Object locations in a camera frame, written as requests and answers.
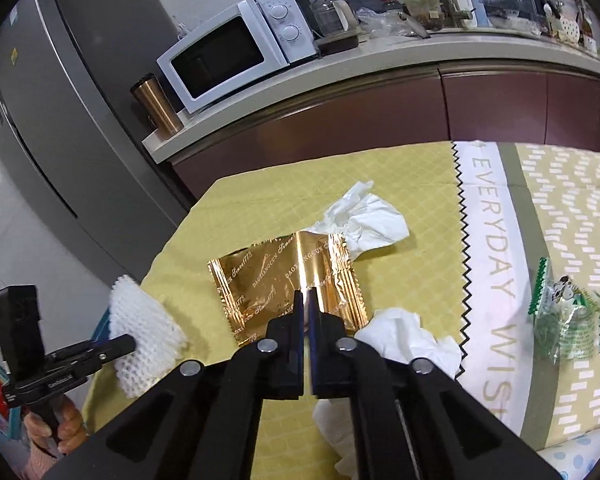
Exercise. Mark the dark red kitchen cabinet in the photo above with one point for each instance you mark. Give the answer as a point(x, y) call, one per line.
point(506, 102)

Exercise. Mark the yellow patterned tablecloth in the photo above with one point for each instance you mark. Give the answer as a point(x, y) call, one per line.
point(481, 216)

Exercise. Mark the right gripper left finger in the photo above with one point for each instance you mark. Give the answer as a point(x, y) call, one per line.
point(284, 367)

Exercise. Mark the copper thermos tumbler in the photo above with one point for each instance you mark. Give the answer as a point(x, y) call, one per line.
point(148, 92)

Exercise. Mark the food container with lid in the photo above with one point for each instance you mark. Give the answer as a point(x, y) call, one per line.
point(427, 12)

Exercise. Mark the white foam fruit net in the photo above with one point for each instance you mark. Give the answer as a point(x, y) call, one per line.
point(159, 340)

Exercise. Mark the left hand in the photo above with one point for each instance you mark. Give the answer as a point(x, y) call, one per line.
point(71, 431)

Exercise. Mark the white soap dispenser bottle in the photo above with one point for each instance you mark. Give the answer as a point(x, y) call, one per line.
point(465, 13)

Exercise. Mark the white tissue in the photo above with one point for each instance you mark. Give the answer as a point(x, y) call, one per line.
point(397, 335)
point(364, 220)

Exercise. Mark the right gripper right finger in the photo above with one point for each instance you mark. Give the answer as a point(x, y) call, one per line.
point(329, 367)

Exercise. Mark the green clear plastic wrapper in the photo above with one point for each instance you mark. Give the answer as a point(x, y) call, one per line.
point(565, 316)

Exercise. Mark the grey refrigerator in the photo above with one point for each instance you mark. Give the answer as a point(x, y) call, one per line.
point(72, 134)

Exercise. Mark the white microwave oven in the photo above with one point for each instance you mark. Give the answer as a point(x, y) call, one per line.
point(245, 43)

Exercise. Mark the gold foil wrapper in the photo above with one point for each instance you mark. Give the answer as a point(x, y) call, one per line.
point(258, 283)

